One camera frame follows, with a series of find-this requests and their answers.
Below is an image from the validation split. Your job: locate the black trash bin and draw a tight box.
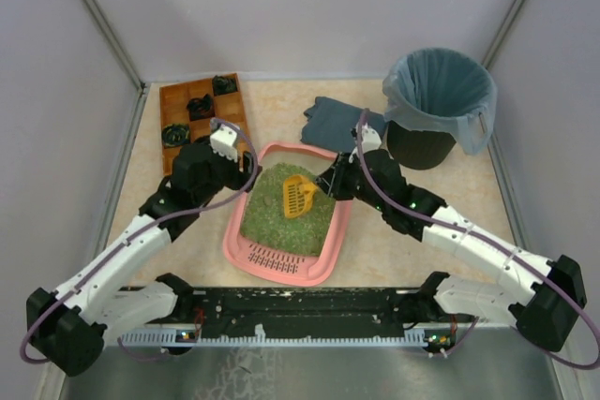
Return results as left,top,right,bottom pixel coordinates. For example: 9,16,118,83
386,122,456,170

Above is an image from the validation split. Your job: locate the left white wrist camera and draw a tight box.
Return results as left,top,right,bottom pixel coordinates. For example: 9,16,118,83
209,118,240,161

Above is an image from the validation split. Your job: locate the black coiled item middle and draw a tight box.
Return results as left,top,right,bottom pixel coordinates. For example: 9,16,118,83
187,94,215,122

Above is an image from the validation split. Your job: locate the purple cable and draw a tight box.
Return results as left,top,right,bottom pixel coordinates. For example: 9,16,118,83
18,117,258,366
355,108,600,369

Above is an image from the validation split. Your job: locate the black metal base rail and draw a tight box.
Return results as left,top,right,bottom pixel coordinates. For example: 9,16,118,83
122,288,472,351

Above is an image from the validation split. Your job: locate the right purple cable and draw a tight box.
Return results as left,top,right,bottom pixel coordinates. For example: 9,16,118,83
355,108,600,369

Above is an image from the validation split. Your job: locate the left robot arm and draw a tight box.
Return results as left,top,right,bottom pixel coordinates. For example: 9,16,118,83
19,138,260,377

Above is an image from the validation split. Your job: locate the blue plastic bin liner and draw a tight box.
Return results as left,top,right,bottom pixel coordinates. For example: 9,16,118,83
382,48,498,156

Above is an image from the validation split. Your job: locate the folded grey-blue cloth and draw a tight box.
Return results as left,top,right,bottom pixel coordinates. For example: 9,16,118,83
300,96,362,153

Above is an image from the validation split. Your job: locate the green cat litter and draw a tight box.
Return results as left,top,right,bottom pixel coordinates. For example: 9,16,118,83
240,163,336,257

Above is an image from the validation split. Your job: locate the black coiled item top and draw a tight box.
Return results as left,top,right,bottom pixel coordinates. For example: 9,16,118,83
211,75,238,96

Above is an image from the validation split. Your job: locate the black green coiled item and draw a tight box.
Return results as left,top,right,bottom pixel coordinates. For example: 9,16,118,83
161,124,190,148

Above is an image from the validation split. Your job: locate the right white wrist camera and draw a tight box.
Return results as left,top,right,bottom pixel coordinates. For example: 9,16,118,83
350,125,382,161

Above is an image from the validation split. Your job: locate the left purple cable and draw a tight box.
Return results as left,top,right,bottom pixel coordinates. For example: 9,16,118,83
18,117,258,366

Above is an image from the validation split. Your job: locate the wooden compartment tray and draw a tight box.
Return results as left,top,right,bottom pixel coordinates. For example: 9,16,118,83
159,73,249,175

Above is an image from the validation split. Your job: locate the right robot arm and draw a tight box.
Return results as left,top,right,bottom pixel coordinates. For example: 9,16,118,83
316,149,587,352

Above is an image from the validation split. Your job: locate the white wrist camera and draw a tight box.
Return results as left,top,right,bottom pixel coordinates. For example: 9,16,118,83
209,118,240,161
350,125,382,161

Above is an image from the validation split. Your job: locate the yellow plastic litter scoop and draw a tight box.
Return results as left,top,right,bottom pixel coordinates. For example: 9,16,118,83
283,174,319,219

